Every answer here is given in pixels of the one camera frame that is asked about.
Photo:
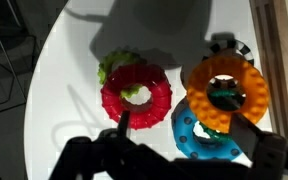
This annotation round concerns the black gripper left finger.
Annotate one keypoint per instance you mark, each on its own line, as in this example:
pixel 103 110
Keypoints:
pixel 124 124

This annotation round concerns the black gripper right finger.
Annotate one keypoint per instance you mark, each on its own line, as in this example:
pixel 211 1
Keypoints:
pixel 245 135

